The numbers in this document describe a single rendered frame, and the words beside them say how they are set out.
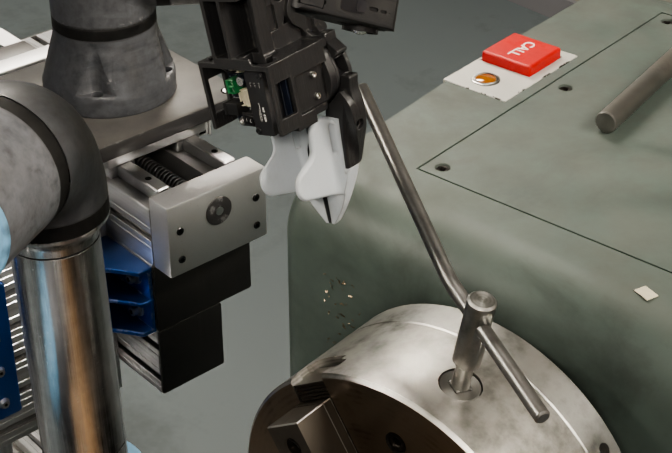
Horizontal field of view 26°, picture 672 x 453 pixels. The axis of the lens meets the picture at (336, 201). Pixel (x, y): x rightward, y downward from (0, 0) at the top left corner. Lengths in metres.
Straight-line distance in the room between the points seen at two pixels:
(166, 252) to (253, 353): 1.60
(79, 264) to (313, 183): 0.23
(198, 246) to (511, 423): 0.59
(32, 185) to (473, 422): 0.36
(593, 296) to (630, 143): 0.25
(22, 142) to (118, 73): 0.55
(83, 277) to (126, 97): 0.45
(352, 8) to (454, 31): 3.50
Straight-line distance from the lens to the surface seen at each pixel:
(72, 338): 1.23
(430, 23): 4.62
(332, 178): 1.08
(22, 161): 1.06
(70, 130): 1.11
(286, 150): 1.09
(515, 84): 1.48
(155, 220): 1.57
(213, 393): 3.06
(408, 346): 1.14
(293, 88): 1.02
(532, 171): 1.33
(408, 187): 1.13
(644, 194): 1.32
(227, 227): 1.61
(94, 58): 1.61
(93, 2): 1.58
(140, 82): 1.62
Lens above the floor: 1.93
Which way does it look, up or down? 32 degrees down
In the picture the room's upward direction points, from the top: straight up
